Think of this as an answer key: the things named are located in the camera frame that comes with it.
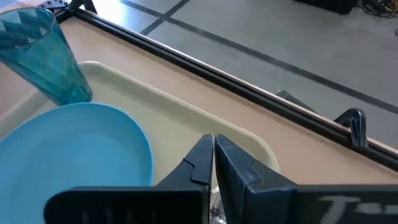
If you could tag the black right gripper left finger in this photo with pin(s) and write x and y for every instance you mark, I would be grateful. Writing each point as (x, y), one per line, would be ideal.
(149, 205)

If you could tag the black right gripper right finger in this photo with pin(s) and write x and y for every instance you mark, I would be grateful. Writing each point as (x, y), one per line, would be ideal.
(264, 202)

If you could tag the blue round plate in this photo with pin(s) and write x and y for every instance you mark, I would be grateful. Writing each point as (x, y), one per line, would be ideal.
(71, 161)

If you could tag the teal translucent plastic cup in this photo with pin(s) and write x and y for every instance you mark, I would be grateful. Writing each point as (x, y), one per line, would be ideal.
(46, 68)

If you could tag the beige plastic tray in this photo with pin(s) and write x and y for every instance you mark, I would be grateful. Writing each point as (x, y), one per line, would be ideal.
(174, 124)

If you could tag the black table clamp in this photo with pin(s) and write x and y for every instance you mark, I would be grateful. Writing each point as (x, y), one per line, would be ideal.
(356, 127)

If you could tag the black equipment on floor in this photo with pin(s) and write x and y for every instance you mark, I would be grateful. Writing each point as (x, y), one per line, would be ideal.
(326, 5)

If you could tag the black aluminium table frame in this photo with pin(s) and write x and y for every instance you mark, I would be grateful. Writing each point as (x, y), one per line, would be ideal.
(217, 79)

